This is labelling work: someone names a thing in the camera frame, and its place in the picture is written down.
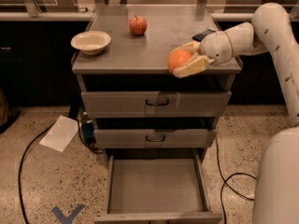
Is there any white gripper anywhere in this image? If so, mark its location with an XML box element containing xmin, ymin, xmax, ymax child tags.
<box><xmin>172</xmin><ymin>31</ymin><xmax>233</xmax><ymax>78</ymax></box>

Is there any orange fruit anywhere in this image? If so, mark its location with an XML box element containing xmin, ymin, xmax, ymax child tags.
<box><xmin>167</xmin><ymin>49</ymin><xmax>192</xmax><ymax>73</ymax></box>

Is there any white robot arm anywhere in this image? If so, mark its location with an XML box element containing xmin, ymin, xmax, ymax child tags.
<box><xmin>171</xmin><ymin>3</ymin><xmax>299</xmax><ymax>224</ymax></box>

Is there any grey drawer cabinet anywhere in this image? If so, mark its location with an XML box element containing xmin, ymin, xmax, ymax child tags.
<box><xmin>72</xmin><ymin>5</ymin><xmax>241</xmax><ymax>156</ymax></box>

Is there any top grey drawer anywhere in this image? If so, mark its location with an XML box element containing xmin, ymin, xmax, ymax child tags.
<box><xmin>81</xmin><ymin>91</ymin><xmax>231</xmax><ymax>118</ymax></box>

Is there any grey drawer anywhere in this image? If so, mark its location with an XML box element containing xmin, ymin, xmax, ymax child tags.
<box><xmin>81</xmin><ymin>91</ymin><xmax>231</xmax><ymax>118</ymax></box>
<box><xmin>94</xmin><ymin>154</ymin><xmax>222</xmax><ymax>224</ymax></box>
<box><xmin>94</xmin><ymin>129</ymin><xmax>216</xmax><ymax>148</ymax></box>

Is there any middle grey drawer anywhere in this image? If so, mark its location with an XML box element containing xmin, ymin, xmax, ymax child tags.
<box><xmin>94</xmin><ymin>129</ymin><xmax>216</xmax><ymax>148</ymax></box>

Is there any bottom grey drawer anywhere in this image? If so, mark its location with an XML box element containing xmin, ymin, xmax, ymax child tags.
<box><xmin>94</xmin><ymin>154</ymin><xmax>222</xmax><ymax>224</ymax></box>

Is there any red apple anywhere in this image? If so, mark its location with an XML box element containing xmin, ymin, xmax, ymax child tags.
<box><xmin>129</xmin><ymin>16</ymin><xmax>148</xmax><ymax>35</ymax></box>

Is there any white bowl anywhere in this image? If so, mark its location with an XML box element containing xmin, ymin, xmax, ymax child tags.
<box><xmin>71</xmin><ymin>31</ymin><xmax>111</xmax><ymax>55</ymax></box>

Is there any blue power box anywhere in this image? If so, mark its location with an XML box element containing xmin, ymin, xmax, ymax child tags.
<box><xmin>81</xmin><ymin>123</ymin><xmax>95</xmax><ymax>144</ymax></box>

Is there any white paper sheet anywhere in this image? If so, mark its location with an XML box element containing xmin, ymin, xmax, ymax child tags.
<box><xmin>39</xmin><ymin>116</ymin><xmax>78</xmax><ymax>152</ymax></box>

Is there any brown bag at left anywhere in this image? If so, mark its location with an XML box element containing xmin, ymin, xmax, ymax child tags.
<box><xmin>0</xmin><ymin>88</ymin><xmax>20</xmax><ymax>134</ymax></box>

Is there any black cable right floor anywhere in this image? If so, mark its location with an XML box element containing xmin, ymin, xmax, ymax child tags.
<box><xmin>214</xmin><ymin>136</ymin><xmax>260</xmax><ymax>224</ymax></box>

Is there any black cable floor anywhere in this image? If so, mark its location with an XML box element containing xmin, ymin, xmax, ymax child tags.
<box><xmin>17</xmin><ymin>121</ymin><xmax>56</xmax><ymax>224</ymax></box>
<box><xmin>214</xmin><ymin>136</ymin><xmax>260</xmax><ymax>224</ymax></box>

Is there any black cable left floor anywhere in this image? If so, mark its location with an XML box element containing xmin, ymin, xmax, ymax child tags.
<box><xmin>17</xmin><ymin>121</ymin><xmax>56</xmax><ymax>224</ymax></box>

